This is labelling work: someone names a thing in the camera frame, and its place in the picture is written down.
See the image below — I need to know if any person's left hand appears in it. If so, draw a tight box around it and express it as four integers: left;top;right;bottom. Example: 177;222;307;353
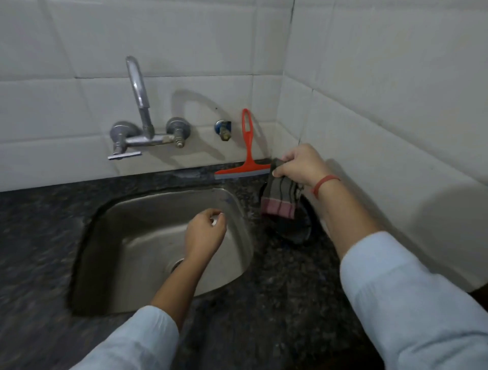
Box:
185;208;228;260

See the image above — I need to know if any person's right hand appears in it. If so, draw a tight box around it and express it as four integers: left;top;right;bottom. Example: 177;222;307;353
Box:
272;144;334;190

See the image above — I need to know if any striped grey pink cloth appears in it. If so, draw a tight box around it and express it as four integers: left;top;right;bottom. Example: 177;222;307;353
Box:
260;158;304;220

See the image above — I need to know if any person's left forearm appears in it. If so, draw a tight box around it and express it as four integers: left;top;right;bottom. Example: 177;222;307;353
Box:
70;252;215;370

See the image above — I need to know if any person's right forearm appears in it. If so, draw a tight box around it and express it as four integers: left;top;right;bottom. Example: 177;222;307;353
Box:
312;176;488;370

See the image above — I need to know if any orange squeegee wiper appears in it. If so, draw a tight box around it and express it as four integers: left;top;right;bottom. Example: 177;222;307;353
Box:
214;109;272;180

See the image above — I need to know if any red thread wristband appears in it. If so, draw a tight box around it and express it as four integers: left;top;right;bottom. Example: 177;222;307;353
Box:
312;175;341;200

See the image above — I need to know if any black round pan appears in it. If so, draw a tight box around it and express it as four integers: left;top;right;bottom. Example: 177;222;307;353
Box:
259;182;319;244

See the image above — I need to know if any stainless steel sink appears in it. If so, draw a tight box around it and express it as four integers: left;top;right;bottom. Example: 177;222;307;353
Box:
69;187;255;317

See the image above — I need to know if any small steel wall tap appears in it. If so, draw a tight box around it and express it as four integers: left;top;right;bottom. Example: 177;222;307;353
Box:
214;120;232;142

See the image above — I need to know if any steel wall mixer faucet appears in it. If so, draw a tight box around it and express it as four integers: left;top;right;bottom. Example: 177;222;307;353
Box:
108;56;191;161

